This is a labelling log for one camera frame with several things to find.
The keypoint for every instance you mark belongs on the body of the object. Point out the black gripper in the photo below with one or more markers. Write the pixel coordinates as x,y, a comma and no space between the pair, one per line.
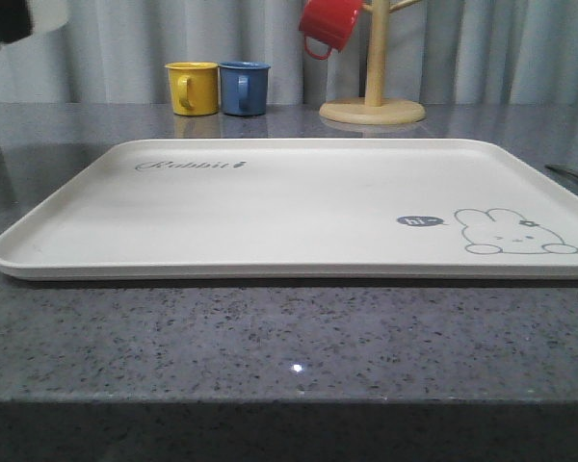
16,21

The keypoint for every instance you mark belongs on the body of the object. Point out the white round plate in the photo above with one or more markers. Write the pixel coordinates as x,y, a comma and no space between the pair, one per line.
48,15

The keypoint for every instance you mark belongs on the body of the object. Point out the grey pleated curtain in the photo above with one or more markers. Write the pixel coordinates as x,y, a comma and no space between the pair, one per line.
437,52

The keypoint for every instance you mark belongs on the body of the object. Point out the yellow enamel mug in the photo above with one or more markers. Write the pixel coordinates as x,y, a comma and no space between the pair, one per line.
194,88

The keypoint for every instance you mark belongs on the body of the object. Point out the blue enamel mug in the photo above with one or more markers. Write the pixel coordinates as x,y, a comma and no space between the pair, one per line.
244,87

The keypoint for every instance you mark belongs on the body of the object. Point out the cream rabbit print tray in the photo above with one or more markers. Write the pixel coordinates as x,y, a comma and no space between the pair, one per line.
299,207

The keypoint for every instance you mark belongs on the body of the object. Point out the red enamel mug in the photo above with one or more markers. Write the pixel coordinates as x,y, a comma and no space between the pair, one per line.
331,22

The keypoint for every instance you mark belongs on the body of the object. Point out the wooden mug tree stand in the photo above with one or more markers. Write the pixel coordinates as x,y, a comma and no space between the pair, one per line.
374,108

